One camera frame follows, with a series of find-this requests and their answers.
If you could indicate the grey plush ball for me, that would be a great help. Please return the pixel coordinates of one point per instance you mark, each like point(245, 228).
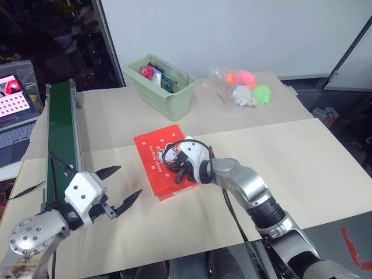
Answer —
point(241, 94)

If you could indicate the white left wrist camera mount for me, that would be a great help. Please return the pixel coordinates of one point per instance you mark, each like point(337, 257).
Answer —
point(82, 194)

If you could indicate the grey metal post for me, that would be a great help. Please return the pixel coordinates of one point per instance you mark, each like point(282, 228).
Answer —
point(109, 43)

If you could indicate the red floor tape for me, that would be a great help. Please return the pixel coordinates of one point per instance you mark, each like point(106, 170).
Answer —
point(351, 247)

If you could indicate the pink plush ball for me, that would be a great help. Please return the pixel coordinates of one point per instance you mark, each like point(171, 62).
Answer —
point(245, 77)

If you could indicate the red round item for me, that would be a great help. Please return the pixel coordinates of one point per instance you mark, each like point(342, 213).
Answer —
point(146, 71)

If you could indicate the beige cardboard sheet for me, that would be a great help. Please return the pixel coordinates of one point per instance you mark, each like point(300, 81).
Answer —
point(290, 162)
point(116, 122)

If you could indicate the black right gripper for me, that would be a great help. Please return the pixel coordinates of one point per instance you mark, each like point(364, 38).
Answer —
point(186, 167)

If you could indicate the open laptop computer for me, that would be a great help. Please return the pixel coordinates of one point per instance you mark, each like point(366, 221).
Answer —
point(14, 130)

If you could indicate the green conveyor belt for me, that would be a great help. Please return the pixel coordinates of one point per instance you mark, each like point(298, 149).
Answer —
point(59, 125)

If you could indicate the orange plush ball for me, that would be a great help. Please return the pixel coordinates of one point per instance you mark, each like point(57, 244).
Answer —
point(230, 78)

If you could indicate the pale green plastic bin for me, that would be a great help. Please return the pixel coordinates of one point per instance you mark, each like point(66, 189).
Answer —
point(162, 101)

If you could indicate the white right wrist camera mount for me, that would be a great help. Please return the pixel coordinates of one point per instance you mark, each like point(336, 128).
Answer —
point(194, 154)

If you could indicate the green plush ball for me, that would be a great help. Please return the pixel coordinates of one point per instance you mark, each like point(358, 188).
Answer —
point(261, 94)

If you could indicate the red cardboard box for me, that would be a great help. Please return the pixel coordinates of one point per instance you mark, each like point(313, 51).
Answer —
point(154, 162)

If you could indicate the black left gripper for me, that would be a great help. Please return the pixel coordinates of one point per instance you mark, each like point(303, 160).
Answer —
point(109, 210)

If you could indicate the green packet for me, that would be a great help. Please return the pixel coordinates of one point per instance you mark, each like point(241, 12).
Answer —
point(169, 83)

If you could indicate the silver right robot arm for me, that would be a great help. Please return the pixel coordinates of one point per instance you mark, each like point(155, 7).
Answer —
point(247, 186)

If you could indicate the clear plastic bag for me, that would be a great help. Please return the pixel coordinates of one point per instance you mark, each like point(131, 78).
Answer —
point(223, 96)

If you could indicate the grey metal frame bar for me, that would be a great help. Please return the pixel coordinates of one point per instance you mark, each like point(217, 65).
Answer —
point(348, 52)

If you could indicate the grey device on floor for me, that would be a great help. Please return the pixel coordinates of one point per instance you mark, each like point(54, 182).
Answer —
point(327, 116)

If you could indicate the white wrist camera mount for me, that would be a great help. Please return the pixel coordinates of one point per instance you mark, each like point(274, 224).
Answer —
point(194, 154)
point(82, 194)

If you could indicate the white packet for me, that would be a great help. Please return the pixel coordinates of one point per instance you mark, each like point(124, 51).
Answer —
point(156, 78)

